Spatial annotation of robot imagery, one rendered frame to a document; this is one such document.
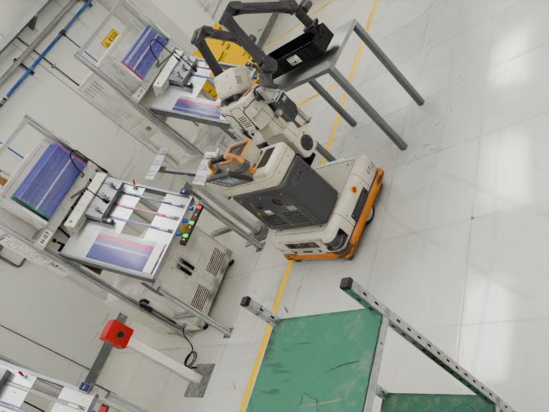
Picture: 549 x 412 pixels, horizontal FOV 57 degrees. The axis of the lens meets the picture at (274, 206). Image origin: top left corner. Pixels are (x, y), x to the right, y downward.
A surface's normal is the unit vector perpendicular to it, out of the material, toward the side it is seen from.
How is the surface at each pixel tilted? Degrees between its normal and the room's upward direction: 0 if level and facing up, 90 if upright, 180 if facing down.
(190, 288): 90
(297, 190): 90
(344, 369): 0
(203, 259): 90
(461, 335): 0
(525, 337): 0
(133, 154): 89
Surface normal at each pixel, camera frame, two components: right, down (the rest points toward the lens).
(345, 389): -0.69, -0.57
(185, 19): 0.66, -0.25
